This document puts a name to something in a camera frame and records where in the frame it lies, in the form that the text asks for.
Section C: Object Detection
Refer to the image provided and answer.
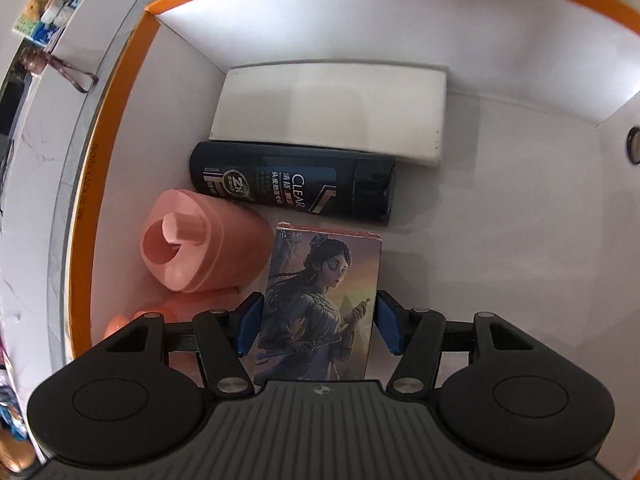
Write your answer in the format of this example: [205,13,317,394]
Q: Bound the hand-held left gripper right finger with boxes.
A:
[376,291,544,396]

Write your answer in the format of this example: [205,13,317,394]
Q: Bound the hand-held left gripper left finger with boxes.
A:
[94,294,265,397]

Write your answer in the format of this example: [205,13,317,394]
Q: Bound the small pink bottle orange cap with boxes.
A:
[103,285,247,388]

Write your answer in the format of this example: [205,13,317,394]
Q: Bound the illustrated card box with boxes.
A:
[252,221,384,389]

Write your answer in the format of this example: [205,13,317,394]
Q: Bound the large pink pump bottle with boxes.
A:
[141,188,277,294]

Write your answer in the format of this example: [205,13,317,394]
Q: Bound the black shampoo bottle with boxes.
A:
[189,141,397,226]

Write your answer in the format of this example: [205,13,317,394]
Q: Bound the orange-rimmed white bin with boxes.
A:
[62,0,640,480]

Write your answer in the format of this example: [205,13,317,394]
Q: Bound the long white box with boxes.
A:
[209,63,448,169]

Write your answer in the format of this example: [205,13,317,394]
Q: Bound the blue snack bags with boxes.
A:
[0,372,24,438]

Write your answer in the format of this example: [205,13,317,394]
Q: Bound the marble television cabinet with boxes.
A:
[0,0,151,411]

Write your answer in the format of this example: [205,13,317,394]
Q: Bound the colourful painting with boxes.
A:
[12,0,82,47]

